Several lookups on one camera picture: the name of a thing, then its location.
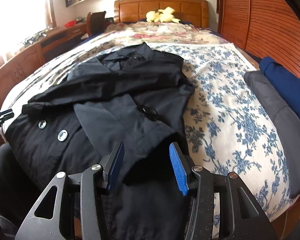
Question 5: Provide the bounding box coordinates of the wooden louvered wardrobe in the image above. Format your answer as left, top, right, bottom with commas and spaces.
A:
218, 0, 300, 79

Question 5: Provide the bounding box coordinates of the folded grey garment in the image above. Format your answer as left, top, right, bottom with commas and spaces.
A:
244, 71, 300, 198

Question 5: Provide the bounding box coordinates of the dark wooden chair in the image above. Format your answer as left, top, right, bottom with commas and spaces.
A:
86, 11, 106, 37

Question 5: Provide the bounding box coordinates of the pink floral quilt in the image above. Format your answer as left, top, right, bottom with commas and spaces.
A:
84, 21, 231, 48

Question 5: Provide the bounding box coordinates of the yellow plush toy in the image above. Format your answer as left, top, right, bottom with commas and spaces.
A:
146, 7, 181, 23

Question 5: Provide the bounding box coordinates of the blue floral bed sheet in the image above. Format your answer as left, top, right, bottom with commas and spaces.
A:
0, 39, 300, 238

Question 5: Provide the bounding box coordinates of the window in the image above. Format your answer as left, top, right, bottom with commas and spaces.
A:
0, 0, 57, 59

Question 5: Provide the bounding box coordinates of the wooden headboard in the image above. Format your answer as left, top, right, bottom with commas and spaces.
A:
113, 0, 210, 30

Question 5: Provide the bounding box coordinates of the red bowl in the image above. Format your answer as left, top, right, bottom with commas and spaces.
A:
64, 20, 77, 28

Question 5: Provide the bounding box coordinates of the black double-breasted coat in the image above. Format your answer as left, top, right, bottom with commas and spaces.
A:
0, 43, 194, 239

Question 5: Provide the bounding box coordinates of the wooden desk cabinet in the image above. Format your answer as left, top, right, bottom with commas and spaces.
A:
0, 23, 87, 108

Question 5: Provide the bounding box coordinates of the folded navy blue garment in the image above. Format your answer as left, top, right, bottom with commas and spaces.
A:
259, 56, 300, 119

